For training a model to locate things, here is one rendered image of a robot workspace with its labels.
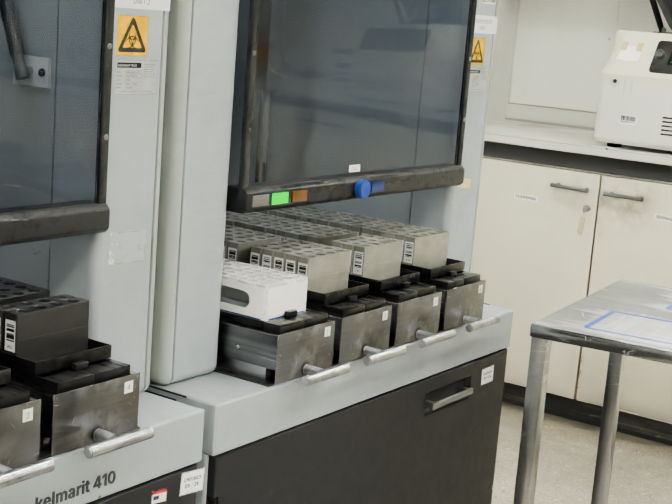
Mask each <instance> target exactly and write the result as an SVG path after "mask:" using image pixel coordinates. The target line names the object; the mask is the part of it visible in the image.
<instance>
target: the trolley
mask: <svg viewBox="0 0 672 504"><path fill-rule="evenodd" d="M530 336H531V337H532V338H531V347H530V356H529V365H528V375H527V384H526V393H525V402H524V411H523V420H522V429H521V438H520V448H519V457H518V466H517V475H516V484H515V493H514V502H513V504H534V496H535V487H536V478H537V470H538V461H539V452H540V443H541V434H542V425H543V416H544V408H545V399H546V390H547V381H548V372H549V363H550V354H551V346H552V341H556V342H561V343H566V344H571V345H576V346H581V347H586V348H591V349H596V350H601V351H606V352H609V359H608V367H607V376H606V384H605V392H604V400H603V408H602V417H601V425H600V433H599V441H598V449H597V458H596V466H595V474H594V482H593V490H592V499H591V504H608V496H609V488H610V480H611V472H612V464H613V456H614V448H615V440H616V432H617V424H618V416H619V408H620V400H621V392H622V384H623V376H624V368H625V360H626V356H631V357H636V358H641V359H646V360H651V361H656V362H661V363H666V364H671V365H672V288H669V287H663V286H657V285H651V284H645V283H639V282H634V281H628V280H619V281H617V282H615V283H613V284H611V285H609V286H607V287H605V288H603V289H601V290H599V291H597V292H595V293H593V294H591V295H589V296H587V297H585V298H583V299H581V300H579V301H576V302H574V303H572V304H570V305H568V306H566V307H564V308H562V309H560V310H558V311H556V312H554V313H552V314H550V315H548V316H546V317H544V318H542V319H540V320H538V321H536V322H534V323H532V324H531V327H530Z"/></svg>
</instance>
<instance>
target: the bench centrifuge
mask: <svg viewBox="0 0 672 504"><path fill-rule="evenodd" d="M657 2H658V5H659V7H660V9H661V11H662V13H663V15H664V17H665V20H666V22H667V24H668V26H669V28H670V29H671V30H672V0H657ZM657 2H656V0H650V4H651V7H652V10H653V14H654V17H655V20H656V23H657V27H658V28H659V32H656V31H654V32H639V31H625V30H619V31H617V32H616V37H615V42H614V47H613V51H612V54H611V57H610V59H609V60H608V62H607V64H606V65H605V67H604V69H603V70H602V72H601V79H600V87H599V96H598V105H597V113H596V122H595V131H594V138H595V139H596V141H600V142H607V146H610V147H621V146H622V144H623V145H630V146H638V147H646V148H653V149H661V150H669V151H672V32H666V28H664V25H663V22H662V18H661V15H660V12H659V8H658V5H657Z"/></svg>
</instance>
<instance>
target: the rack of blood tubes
mask: <svg viewBox="0 0 672 504"><path fill-rule="evenodd" d="M307 285H308V277H305V276H301V275H296V274H292V273H287V272H283V271H278V270H274V269H269V268H265V267H260V266H256V265H251V264H247V263H242V262H238V261H233V260H229V259H224V258H223V270H222V286H221V302H220V309H223V310H227V311H231V312H235V313H239V314H243V315H247V316H251V317H255V318H259V319H260V320H263V321H268V319H271V318H275V317H279V316H283V315H285V311H288V310H292V309H295V310H297V312H299V311H304V310H305V311H306V298H307Z"/></svg>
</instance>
